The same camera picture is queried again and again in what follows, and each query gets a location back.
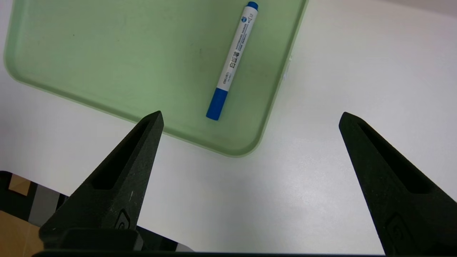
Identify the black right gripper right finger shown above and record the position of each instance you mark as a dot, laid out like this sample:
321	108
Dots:
400	192

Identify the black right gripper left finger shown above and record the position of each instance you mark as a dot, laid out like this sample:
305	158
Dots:
114	192

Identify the blue and white marker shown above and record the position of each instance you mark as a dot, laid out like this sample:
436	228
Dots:
234	60

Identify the green plastic tray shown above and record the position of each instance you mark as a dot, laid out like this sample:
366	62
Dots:
142	71

